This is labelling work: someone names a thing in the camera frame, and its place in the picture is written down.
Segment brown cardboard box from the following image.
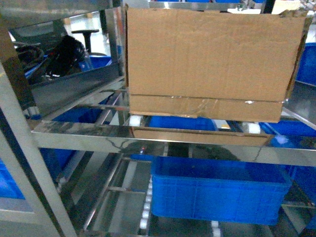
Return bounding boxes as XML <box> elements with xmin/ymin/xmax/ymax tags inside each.
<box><xmin>126</xmin><ymin>8</ymin><xmax>312</xmax><ymax>122</ymax></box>

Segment large blue plastic crate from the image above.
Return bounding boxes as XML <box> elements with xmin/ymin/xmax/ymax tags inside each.
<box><xmin>151</xmin><ymin>157</ymin><xmax>292</xmax><ymax>225</ymax></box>

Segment stainless steel shelf frame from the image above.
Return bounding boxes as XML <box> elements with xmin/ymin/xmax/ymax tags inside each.
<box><xmin>0</xmin><ymin>0</ymin><xmax>316</xmax><ymax>237</ymax></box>

